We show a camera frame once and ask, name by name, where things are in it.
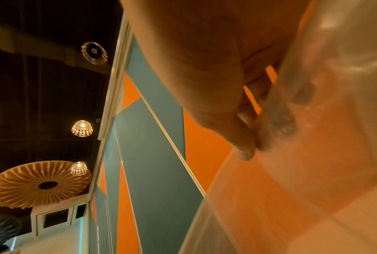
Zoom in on clear plastic bag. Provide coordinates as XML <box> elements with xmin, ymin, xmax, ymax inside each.
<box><xmin>177</xmin><ymin>0</ymin><xmax>377</xmax><ymax>254</ymax></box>

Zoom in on blue pleated ceiling lamp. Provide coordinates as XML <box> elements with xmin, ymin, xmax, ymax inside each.
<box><xmin>0</xmin><ymin>214</ymin><xmax>23</xmax><ymax>246</ymax></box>

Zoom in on unlit wire cage pendant lamp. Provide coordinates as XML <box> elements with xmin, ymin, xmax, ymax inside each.
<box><xmin>81</xmin><ymin>41</ymin><xmax>109</xmax><ymax>66</ymax></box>

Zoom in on lit wire cage pendant lamp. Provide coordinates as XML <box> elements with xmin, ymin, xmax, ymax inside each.
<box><xmin>70</xmin><ymin>161</ymin><xmax>88</xmax><ymax>177</ymax></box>
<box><xmin>71</xmin><ymin>119</ymin><xmax>94</xmax><ymax>138</ymax></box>

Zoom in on person's right hand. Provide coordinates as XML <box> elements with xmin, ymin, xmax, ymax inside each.
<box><xmin>119</xmin><ymin>0</ymin><xmax>316</xmax><ymax>161</ymax></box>

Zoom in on white window frame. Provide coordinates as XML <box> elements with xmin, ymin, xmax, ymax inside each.
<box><xmin>31</xmin><ymin>201</ymin><xmax>89</xmax><ymax>237</ymax></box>

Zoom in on orange pleated ceiling lamp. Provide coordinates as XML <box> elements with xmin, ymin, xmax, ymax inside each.
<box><xmin>0</xmin><ymin>160</ymin><xmax>92</xmax><ymax>210</ymax></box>

